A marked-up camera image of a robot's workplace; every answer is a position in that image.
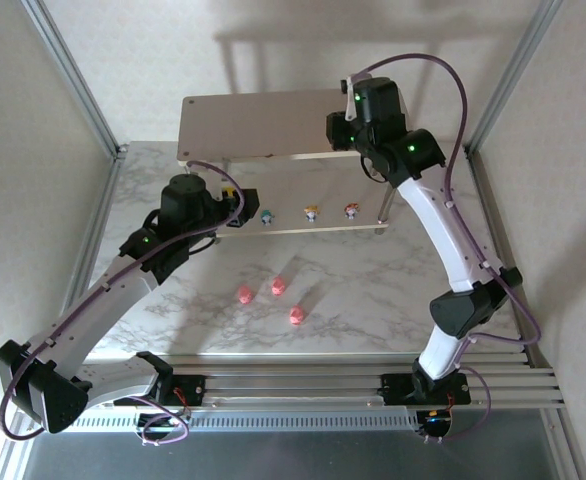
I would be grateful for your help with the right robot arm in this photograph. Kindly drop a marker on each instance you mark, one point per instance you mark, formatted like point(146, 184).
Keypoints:
point(443, 235)

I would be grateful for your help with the yellow-haired toy figure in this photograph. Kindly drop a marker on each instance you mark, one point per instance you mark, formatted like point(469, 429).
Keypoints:
point(312, 213)

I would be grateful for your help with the red-haired toy figure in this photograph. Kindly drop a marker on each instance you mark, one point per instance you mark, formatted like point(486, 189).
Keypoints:
point(351, 210)

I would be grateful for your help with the pink plastic pig toy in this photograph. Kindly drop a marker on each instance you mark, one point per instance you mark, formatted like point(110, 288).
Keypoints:
point(297, 314)
point(278, 286)
point(244, 294)

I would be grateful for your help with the teal-haired toy figure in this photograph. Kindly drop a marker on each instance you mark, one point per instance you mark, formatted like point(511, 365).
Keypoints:
point(268, 216)

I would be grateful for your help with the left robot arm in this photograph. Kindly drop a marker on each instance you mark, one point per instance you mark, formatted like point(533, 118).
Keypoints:
point(98, 310)

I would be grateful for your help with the aluminium mounting rail bed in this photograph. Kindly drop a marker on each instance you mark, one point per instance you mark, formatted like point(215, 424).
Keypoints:
point(293, 380)

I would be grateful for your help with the two-tier wooden shelf chrome legs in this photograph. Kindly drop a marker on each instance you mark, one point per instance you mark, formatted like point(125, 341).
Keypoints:
point(253, 125)

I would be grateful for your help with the aluminium frame post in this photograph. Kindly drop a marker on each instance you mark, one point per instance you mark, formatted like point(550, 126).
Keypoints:
point(513, 75)
point(73, 80)

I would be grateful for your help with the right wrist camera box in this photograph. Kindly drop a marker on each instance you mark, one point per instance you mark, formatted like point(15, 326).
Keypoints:
point(350, 100)

